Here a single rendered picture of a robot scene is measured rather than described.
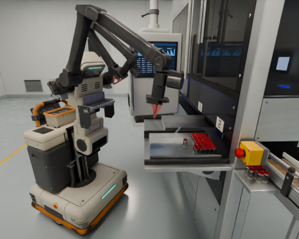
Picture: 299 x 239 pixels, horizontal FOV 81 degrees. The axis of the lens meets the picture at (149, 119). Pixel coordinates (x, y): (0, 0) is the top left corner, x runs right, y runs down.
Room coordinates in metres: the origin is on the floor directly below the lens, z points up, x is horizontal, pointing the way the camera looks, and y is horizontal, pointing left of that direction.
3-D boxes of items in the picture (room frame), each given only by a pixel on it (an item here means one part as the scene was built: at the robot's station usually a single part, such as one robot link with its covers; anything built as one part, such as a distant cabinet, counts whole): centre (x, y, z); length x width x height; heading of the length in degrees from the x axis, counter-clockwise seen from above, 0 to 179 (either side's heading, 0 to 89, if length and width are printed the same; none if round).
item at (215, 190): (1.71, -0.34, 0.73); 1.98 x 0.01 x 0.25; 2
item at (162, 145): (0.85, -0.17, 0.90); 0.34 x 0.26 x 0.04; 91
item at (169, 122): (1.19, -0.27, 0.90); 0.34 x 0.26 x 0.04; 92
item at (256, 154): (0.61, -0.41, 0.99); 0.08 x 0.07 x 0.07; 92
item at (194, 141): (0.85, -0.26, 0.90); 0.18 x 0.02 x 0.05; 1
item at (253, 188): (0.59, -0.45, 0.87); 0.14 x 0.13 x 0.02; 92
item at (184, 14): (1.93, -0.35, 1.50); 0.49 x 0.01 x 0.59; 2
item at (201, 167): (1.02, -0.20, 0.87); 0.70 x 0.48 x 0.02; 2
